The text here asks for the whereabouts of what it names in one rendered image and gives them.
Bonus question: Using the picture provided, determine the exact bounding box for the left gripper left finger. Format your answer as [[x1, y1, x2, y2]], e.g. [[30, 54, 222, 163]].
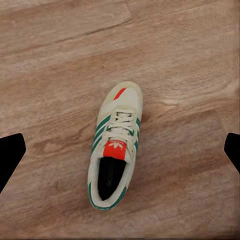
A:
[[0, 133, 26, 193]]

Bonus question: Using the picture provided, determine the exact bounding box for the gym shoe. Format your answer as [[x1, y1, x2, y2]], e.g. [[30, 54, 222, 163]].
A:
[[87, 81, 143, 211]]

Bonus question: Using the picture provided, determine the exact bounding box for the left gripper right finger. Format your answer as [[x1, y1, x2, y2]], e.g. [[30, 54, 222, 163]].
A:
[[224, 132, 240, 173]]

